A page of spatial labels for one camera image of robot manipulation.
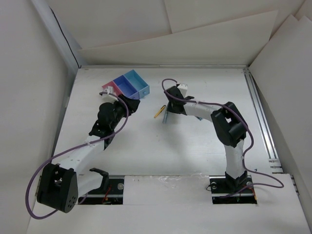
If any yellow utility knife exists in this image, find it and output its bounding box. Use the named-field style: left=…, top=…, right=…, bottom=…
left=154, top=105, right=166, bottom=118

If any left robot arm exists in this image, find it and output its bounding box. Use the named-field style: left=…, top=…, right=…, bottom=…
left=37, top=94, right=140, bottom=213

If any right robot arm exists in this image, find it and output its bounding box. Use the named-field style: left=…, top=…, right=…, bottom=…
left=164, top=85, right=248, bottom=193

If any dark blue container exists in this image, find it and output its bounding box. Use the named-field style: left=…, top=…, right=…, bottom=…
left=113, top=75, right=139, bottom=99

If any light blue container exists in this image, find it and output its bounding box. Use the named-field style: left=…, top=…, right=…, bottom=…
left=124, top=70, right=150, bottom=99

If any pink container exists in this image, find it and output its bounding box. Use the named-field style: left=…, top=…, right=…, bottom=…
left=102, top=81, right=122, bottom=96

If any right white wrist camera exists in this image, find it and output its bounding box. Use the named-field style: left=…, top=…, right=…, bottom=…
left=177, top=83, right=188, bottom=98

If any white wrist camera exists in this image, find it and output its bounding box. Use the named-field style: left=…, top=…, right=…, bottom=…
left=99, top=85, right=115, bottom=99
left=177, top=83, right=188, bottom=98

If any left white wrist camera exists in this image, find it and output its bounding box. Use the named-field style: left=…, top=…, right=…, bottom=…
left=99, top=85, right=115, bottom=99

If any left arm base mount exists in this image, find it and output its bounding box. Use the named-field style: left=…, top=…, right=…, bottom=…
left=78, top=168, right=125, bottom=205

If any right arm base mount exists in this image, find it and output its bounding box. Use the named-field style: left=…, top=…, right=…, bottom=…
left=206, top=175, right=257, bottom=205

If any right aluminium rail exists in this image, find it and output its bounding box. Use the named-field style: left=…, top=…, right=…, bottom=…
left=243, top=68, right=284, bottom=174

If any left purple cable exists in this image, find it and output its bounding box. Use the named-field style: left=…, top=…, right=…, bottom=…
left=25, top=94, right=129, bottom=219

